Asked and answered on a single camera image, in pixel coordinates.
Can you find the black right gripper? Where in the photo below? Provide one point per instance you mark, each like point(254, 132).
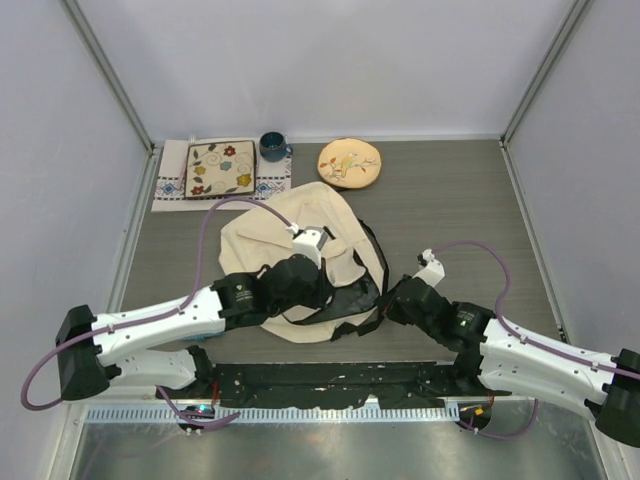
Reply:
point(389, 306)

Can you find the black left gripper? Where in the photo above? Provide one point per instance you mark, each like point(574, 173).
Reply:
point(321, 294)

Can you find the cream canvas backpack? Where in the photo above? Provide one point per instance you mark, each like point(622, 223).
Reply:
point(355, 263)

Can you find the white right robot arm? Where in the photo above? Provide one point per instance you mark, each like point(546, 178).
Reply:
point(504, 357)

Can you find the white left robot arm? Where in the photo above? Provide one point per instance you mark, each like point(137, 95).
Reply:
point(88, 346)

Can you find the blue small box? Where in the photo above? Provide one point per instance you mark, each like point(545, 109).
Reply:
point(202, 337)

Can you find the white embroidered placemat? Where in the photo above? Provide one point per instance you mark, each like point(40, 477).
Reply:
point(169, 194)

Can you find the round bird ceramic plate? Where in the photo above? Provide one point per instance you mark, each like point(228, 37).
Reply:
point(349, 163)

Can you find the dark blue ceramic mug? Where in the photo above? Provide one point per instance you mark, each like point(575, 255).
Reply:
point(274, 147)

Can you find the square floral ceramic plate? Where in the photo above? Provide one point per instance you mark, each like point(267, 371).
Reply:
point(220, 169)

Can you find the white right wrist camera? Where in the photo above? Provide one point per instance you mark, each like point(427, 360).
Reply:
point(431, 270)

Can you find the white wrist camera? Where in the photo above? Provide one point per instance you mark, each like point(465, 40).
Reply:
point(308, 242)
point(431, 270)

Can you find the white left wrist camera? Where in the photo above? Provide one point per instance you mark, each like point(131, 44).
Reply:
point(308, 242)

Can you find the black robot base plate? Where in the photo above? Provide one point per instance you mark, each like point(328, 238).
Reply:
point(332, 385)

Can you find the white slotted cable duct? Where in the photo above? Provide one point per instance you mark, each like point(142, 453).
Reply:
point(370, 412)

